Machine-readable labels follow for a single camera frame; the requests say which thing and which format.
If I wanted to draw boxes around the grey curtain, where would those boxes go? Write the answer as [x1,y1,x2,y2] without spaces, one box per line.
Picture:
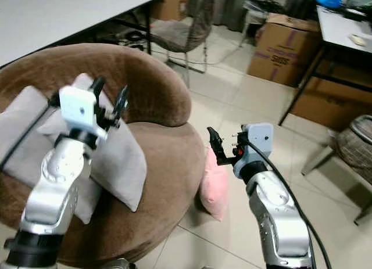
[212,0,314,33]

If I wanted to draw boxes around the small cream object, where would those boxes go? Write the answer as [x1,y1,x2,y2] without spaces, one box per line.
[348,34,369,47]

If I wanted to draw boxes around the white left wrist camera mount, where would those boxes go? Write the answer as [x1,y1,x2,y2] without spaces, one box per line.
[59,85,99,134]

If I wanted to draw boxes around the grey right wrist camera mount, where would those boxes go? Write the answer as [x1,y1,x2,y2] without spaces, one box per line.
[234,123,274,178]

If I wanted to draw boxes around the brown round sofa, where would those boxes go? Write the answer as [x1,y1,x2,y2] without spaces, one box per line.
[0,43,208,267]

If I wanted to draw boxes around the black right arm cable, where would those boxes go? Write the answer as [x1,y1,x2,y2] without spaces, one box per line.
[245,140,326,269]

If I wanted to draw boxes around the white metal stool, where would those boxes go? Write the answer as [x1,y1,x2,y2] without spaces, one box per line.
[238,0,269,47]

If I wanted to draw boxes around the small brown cardboard box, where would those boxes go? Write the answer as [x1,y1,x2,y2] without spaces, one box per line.
[151,0,190,21]

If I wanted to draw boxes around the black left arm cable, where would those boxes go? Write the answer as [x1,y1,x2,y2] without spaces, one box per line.
[0,102,60,168]

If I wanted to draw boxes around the white table black legs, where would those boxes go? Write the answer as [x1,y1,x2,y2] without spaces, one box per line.
[278,5,372,128]

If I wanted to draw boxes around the pink pillow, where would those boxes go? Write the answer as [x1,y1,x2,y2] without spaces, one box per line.
[199,146,231,222]

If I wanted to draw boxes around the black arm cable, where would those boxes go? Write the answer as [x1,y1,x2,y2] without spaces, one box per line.
[0,102,60,168]
[245,140,326,269]

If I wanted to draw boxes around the grey square pillow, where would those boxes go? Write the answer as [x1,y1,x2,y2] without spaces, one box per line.
[37,73,148,224]

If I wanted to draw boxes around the cardboard box purple print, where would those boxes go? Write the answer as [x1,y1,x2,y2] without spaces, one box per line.
[246,14,324,87]

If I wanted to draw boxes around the large grey pillow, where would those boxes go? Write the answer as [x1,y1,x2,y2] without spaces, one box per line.
[0,85,62,188]

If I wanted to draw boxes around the large white table black frame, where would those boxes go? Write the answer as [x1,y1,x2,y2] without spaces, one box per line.
[0,0,161,67]

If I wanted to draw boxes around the plain brown cardboard box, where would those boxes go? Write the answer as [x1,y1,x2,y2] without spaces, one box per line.
[291,64,372,131]

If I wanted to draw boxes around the grey cushioned metal chair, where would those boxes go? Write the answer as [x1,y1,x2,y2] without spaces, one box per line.
[148,0,216,79]

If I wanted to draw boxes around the brown wicker chair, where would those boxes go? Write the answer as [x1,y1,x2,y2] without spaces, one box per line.
[301,114,372,227]

